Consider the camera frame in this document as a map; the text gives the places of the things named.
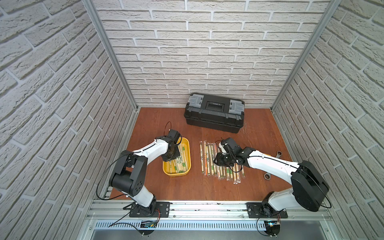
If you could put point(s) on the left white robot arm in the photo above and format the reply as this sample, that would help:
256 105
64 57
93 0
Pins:
129 173

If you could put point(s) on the green panda chopsticks pair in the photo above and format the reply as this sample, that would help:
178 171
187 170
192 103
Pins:
242 172

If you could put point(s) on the black plastic toolbox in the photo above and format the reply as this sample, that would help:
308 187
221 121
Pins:
215 112

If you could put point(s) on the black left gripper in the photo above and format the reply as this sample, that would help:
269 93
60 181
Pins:
172 153

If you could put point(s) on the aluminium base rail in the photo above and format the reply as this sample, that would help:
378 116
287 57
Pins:
200 215

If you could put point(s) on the aluminium frame post right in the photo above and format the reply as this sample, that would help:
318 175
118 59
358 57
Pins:
325 19

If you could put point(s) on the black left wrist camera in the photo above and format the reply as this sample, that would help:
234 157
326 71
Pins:
173 137

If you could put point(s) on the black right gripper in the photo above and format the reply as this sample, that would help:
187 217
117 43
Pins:
218 161

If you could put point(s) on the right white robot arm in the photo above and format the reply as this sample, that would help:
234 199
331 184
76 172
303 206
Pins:
309 189

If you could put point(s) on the aluminium frame post left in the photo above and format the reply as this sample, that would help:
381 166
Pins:
92 11

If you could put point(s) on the aluminium frame post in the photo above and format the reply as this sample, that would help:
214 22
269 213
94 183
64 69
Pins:
325 19
92 11

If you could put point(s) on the yellow plastic storage box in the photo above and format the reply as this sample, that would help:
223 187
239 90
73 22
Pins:
181 165

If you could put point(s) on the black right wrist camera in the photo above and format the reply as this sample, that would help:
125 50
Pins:
229 146

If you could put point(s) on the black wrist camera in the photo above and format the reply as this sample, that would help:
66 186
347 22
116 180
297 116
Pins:
173 137
229 146

